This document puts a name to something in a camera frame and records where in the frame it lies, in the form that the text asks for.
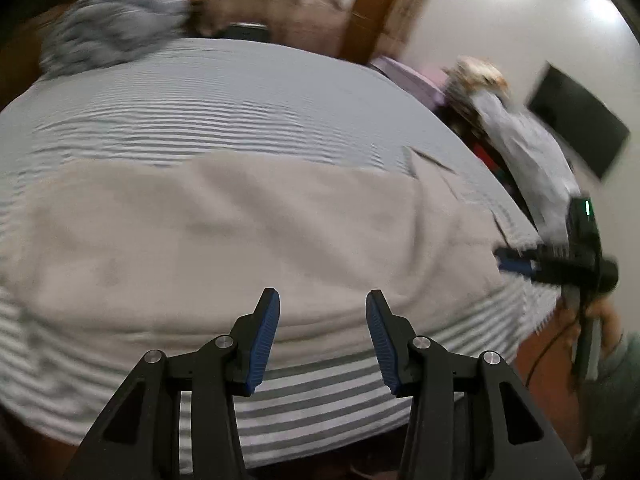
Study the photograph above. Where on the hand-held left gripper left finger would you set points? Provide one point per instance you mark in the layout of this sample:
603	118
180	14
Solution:
262	345

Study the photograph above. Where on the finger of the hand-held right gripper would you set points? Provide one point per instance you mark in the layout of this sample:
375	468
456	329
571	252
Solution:
515	251
517	266

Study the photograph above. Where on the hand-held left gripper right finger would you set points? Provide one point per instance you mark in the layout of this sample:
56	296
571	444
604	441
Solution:
380	345

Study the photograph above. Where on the beige fleece pants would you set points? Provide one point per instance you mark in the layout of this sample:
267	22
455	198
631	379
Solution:
250	230

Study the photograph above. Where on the person's right forearm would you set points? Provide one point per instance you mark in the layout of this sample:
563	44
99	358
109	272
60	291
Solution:
617	385

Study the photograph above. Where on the person's right hand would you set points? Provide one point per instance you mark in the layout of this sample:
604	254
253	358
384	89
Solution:
607	325

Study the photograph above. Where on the white hanging shirt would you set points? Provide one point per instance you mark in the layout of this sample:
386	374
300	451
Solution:
530	160

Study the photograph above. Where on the patterned clothes pile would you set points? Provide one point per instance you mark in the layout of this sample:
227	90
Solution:
477	75

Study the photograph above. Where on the purple cloth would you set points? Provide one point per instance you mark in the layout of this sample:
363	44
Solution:
410	77

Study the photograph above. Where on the grey striped bed sheet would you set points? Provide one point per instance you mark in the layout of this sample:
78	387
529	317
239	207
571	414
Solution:
200	100

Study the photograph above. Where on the wooden door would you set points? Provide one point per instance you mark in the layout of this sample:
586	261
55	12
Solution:
385	10

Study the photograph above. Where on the black flat object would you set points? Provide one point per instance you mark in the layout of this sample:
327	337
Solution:
245	31

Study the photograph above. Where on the blue-grey quilt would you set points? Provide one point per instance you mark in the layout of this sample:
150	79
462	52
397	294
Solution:
110	30

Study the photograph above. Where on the wooden headboard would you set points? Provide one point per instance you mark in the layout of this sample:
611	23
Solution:
20	55

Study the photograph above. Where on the black wall television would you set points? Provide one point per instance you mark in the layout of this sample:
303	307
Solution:
580	120

